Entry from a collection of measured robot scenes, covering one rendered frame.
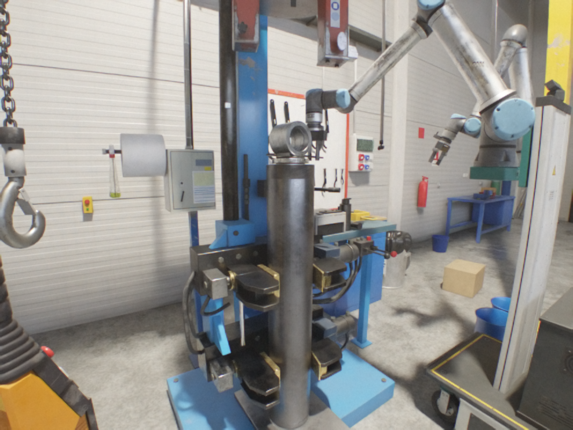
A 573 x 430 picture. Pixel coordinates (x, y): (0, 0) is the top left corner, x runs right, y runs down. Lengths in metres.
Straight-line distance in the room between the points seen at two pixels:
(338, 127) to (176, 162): 2.77
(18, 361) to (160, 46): 3.01
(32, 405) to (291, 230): 0.92
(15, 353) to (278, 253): 0.92
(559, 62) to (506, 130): 2.10
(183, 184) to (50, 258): 1.67
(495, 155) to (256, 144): 1.16
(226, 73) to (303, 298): 1.14
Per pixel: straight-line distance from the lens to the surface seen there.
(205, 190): 1.92
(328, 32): 1.37
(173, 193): 1.87
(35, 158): 3.06
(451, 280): 3.85
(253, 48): 1.32
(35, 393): 0.59
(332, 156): 4.06
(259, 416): 1.78
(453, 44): 1.44
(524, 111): 1.36
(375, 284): 3.23
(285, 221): 1.16
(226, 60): 1.54
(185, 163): 1.88
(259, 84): 1.67
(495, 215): 7.88
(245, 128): 1.58
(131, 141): 1.83
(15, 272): 3.23
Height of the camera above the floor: 1.45
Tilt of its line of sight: 9 degrees down
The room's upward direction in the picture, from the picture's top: straight up
